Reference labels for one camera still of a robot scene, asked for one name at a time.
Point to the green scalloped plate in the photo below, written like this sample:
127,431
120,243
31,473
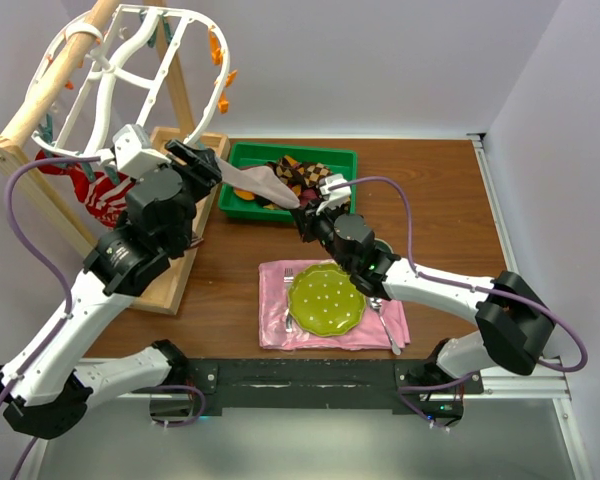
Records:
324,302

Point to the white round sock hanger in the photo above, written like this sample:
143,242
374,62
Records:
130,29

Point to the teal ceramic mug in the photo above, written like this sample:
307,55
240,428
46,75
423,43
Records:
382,246

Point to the red white striped sock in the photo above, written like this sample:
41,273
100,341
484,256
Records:
105,200

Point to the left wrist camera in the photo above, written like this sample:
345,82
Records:
132,153

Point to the silver spoon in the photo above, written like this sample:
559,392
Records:
376,304

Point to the silver fork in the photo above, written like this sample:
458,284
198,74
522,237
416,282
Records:
288,278

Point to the brown argyle sock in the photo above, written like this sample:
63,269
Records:
292,173
313,173

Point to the red patterned sock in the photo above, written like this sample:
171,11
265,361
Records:
75,172

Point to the green plastic tray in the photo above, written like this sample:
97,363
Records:
245,155

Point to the purple yellow striped sock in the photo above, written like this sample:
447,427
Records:
245,195

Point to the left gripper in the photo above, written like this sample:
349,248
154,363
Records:
202,166

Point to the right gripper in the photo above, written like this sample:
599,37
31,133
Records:
308,220

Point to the pink cloth napkin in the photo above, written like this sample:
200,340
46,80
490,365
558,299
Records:
368,335

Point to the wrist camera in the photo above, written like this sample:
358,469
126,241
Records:
334,193
132,153

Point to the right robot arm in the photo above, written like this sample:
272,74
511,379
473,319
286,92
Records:
512,323

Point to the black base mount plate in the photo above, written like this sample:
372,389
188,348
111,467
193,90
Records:
322,384

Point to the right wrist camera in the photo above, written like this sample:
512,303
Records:
334,193

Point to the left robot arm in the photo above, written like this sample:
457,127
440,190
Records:
44,392

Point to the brown white striped sock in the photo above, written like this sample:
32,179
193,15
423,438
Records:
259,180

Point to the wooden hanger stand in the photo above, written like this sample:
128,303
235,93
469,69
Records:
144,63

